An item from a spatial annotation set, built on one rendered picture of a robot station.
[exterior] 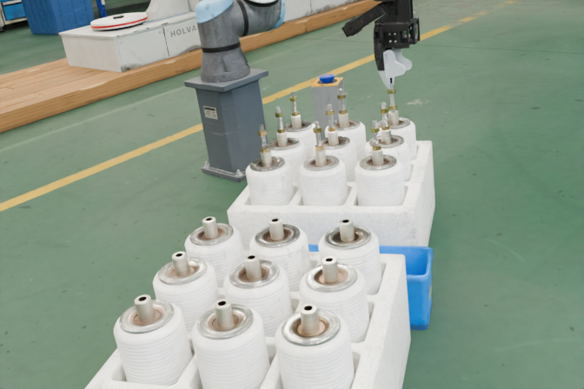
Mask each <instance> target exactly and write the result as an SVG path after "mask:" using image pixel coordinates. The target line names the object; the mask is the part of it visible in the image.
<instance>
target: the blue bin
mask: <svg viewBox="0 0 584 389"><path fill-rule="evenodd" d="M308 246H309V252H319V247H318V244H308ZM379 253H380V254H402V255H404V256H405V266H406V278H407V290H408V313H409V325H410V330H427V329H428V327H429V320H430V313H431V305H432V287H431V268H432V262H433V249H432V248H430V247H421V246H379Z"/></svg>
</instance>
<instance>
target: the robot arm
mask: <svg viewBox="0 0 584 389"><path fill-rule="evenodd" d="M373 1H376V2H381V3H378V4H377V5H376V6H375V7H373V8H372V9H370V10H368V11H367V12H365V13H364V14H362V15H361V16H359V17H357V18H353V19H350V20H348V22H347V23H345V26H343V27H342V31H343V32H344V34H345V36H346V37H348V36H353V35H357V34H359V32H360V31H361V30H362V28H363V27H365V26H366V25H368V24H369V23H372V22H373V21H375V19H377V18H378V17H380V16H382V15H383V16H382V17H380V18H379V19H377V20H376V21H375V27H374V33H373V35H374V36H373V39H374V53H375V62H376V66H377V69H378V70H379V73H380V76H381V78H382V80H383V82H384V84H385V85H386V87H387V89H391V85H390V83H393V86H394V81H395V76H401V75H403V74H404V73H405V71H406V70H410V69H411V68H412V63H411V61H410V60H408V59H407V58H405V57H403V56H402V49H409V45H410V44H416V43H418V41H421V38H420V22H419V17H414V13H413V0H373ZM284 4H285V0H202V1H201V2H200V3H198V4H197V5H196V7H195V12H196V22H197V28H198V32H199V37H200V42H201V47H202V67H201V71H200V75H201V79H202V81H203V82H229V81H234V80H237V79H241V78H244V77H245V76H248V75H249V74H250V73H251V72H250V66H249V64H248V61H247V59H246V57H245V55H244V54H243V52H242V48H241V44H240V37H243V36H250V35H254V34H257V33H262V32H269V31H271V30H274V29H277V28H279V27H280V26H281V25H282V23H283V21H284V18H285V15H286V7H285V6H284ZM385 13H386V14H385ZM384 14H385V15H384ZM417 27H418V36H417Z"/></svg>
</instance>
